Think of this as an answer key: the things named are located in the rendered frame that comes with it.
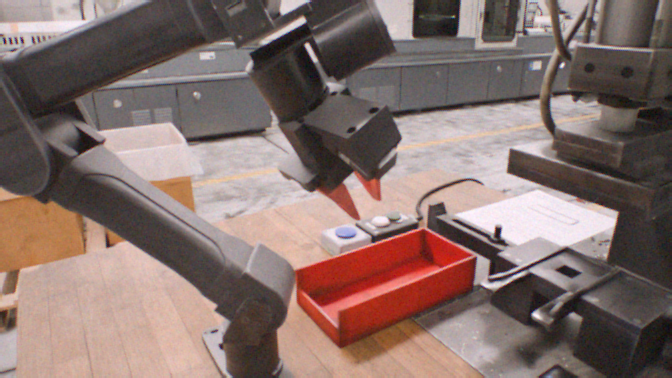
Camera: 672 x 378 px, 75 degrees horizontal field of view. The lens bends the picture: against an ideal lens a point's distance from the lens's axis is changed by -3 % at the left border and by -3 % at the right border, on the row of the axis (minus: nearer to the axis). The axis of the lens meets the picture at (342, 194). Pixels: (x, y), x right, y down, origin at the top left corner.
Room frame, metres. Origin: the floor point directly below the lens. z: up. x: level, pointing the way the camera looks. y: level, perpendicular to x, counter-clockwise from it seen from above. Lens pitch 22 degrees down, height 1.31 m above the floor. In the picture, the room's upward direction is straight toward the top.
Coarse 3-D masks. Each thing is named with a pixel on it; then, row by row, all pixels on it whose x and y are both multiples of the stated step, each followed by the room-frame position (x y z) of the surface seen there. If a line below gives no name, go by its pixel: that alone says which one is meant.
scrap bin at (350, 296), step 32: (352, 256) 0.61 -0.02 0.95; (384, 256) 0.65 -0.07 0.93; (416, 256) 0.69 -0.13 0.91; (448, 256) 0.64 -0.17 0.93; (320, 288) 0.58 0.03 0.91; (352, 288) 0.60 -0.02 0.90; (384, 288) 0.60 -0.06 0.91; (416, 288) 0.53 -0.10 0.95; (448, 288) 0.57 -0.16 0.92; (320, 320) 0.51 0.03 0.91; (352, 320) 0.48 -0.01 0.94; (384, 320) 0.50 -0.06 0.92
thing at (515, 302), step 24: (528, 288) 0.51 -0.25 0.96; (504, 312) 0.54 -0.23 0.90; (528, 312) 0.51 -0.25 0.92; (576, 312) 0.46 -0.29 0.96; (600, 336) 0.43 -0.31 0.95; (624, 336) 0.41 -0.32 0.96; (648, 336) 0.41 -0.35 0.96; (600, 360) 0.42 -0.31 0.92; (624, 360) 0.40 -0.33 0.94; (648, 360) 0.43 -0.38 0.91
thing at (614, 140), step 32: (608, 96) 0.50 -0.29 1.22; (576, 128) 0.50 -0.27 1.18; (608, 128) 0.50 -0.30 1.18; (640, 128) 0.51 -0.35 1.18; (512, 160) 0.56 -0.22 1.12; (544, 160) 0.52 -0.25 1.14; (576, 160) 0.51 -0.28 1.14; (608, 160) 0.45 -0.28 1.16; (640, 160) 0.47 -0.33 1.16; (576, 192) 0.48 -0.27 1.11; (608, 192) 0.45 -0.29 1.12; (640, 192) 0.43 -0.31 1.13
